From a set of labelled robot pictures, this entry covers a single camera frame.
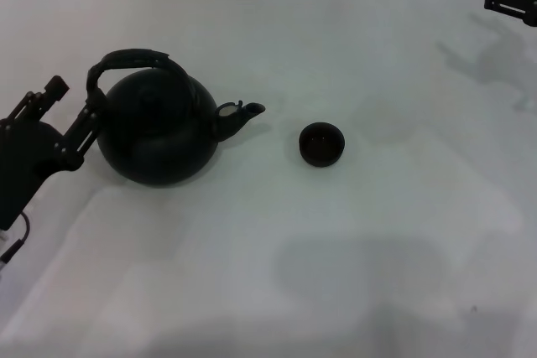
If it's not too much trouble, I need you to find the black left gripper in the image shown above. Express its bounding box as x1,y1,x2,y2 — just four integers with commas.
0,75,108,229

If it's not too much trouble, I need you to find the black round teapot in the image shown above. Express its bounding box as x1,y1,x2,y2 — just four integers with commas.
86,48,267,189

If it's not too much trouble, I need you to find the small dark teacup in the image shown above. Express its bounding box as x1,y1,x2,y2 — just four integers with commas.
298,122,346,169

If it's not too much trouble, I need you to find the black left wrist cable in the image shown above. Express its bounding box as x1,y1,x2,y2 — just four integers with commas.
0,213,33,267

